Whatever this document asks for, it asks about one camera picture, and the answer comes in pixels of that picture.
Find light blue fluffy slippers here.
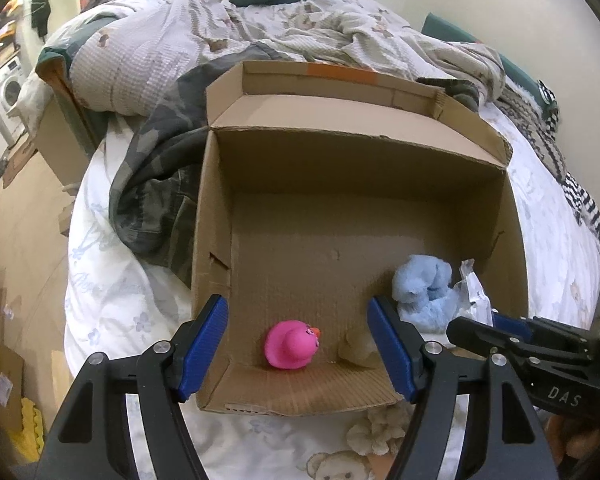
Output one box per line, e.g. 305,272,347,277
391,255,460,334

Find plastic label bag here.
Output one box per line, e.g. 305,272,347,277
453,259,493,326

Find pink rubber duck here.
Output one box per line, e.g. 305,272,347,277
263,320,321,370

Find beige lace scrunchie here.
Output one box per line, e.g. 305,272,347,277
346,401,414,456

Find person right hand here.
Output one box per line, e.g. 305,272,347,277
544,415,600,466

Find white teddy bear bedsheet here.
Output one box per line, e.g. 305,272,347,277
65,104,600,479

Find open cardboard box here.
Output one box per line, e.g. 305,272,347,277
190,58,530,417

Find striped knitted blanket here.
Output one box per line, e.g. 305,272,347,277
495,77,600,236

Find rumpled patterned duvet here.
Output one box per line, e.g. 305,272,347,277
38,0,506,116

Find teal pillow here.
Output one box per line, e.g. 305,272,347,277
420,12,562,122

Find white washing machine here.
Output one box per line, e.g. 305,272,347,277
0,53,27,148

